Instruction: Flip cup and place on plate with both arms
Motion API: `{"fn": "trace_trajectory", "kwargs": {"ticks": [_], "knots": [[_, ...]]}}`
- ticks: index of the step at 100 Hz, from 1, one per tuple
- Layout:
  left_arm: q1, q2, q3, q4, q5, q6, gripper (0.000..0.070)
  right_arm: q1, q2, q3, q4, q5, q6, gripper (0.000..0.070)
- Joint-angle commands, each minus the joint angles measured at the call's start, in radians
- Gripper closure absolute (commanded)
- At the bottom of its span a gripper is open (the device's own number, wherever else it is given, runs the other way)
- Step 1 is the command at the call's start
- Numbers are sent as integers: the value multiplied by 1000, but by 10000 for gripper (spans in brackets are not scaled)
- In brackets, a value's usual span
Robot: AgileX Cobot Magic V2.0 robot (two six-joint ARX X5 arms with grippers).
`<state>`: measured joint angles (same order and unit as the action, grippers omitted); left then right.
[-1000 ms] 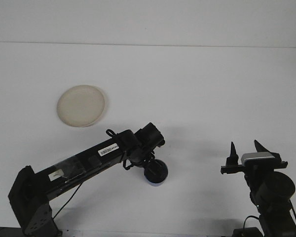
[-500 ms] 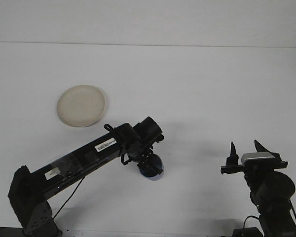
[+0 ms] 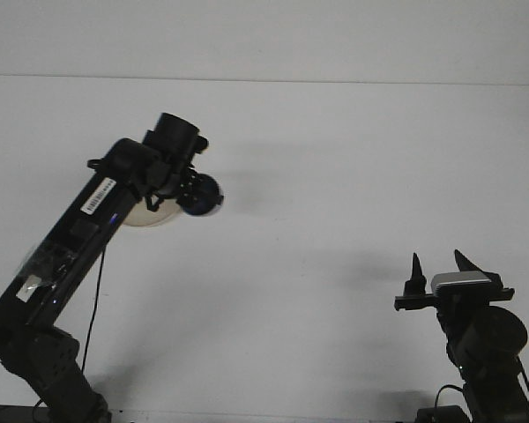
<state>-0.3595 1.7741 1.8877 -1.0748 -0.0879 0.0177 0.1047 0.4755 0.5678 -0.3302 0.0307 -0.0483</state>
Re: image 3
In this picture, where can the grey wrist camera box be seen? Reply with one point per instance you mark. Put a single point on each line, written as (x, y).
(463, 282)

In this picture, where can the pale round plate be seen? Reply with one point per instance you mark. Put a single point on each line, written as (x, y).
(150, 219)

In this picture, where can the pale blue cup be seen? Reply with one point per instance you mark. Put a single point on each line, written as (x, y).
(207, 207)

